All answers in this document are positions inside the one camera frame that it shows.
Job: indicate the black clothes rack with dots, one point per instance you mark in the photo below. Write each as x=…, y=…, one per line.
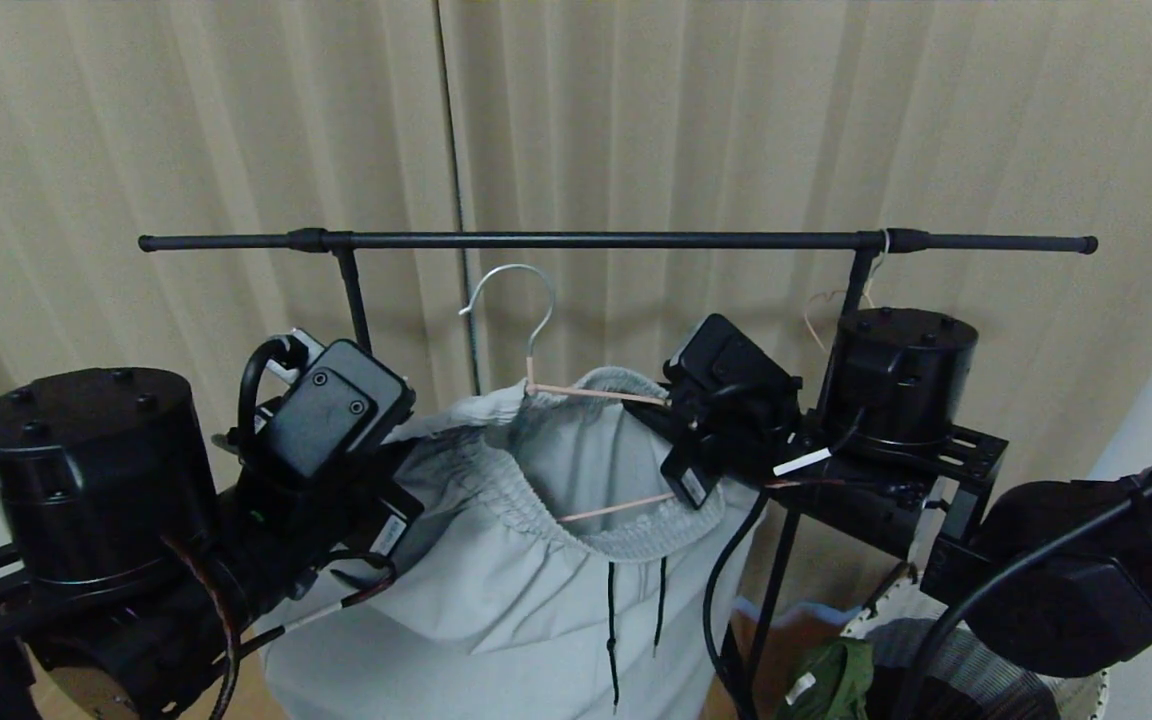
x=586, y=240

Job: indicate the white laundry basket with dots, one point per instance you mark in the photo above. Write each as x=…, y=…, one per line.
x=976, y=650

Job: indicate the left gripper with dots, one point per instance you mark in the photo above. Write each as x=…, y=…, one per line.
x=316, y=540

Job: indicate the beige curtain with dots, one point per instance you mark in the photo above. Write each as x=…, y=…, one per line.
x=636, y=120

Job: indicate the pink clothes hanger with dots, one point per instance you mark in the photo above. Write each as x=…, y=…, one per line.
x=806, y=322
x=596, y=393

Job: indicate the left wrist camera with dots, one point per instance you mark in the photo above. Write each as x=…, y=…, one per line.
x=336, y=410

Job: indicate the green garment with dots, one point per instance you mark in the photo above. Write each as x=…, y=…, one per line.
x=836, y=685

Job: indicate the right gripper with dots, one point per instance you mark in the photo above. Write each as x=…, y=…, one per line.
x=756, y=450

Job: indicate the pale grey shorts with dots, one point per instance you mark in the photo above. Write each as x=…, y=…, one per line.
x=496, y=600

